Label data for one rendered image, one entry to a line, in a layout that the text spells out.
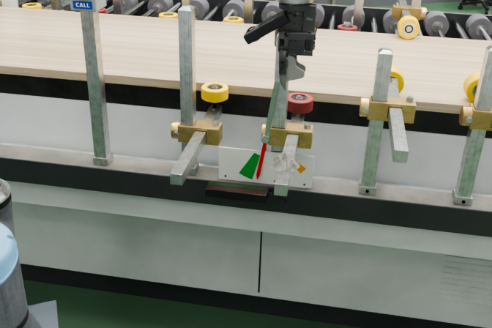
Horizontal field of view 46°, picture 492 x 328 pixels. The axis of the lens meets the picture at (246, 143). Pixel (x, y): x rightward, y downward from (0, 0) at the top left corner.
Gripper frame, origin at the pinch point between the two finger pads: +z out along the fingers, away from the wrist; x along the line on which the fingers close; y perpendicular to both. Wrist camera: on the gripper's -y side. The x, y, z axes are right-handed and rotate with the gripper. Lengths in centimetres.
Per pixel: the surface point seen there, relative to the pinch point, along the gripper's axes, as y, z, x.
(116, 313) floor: -60, 101, 20
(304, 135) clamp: 5.8, 15.7, 5.5
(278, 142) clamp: -0.9, 18.5, 5.5
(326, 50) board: 8, 12, 70
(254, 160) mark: -7.3, 24.7, 5.4
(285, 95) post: 0.2, 5.3, 6.2
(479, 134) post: 49, 12, 7
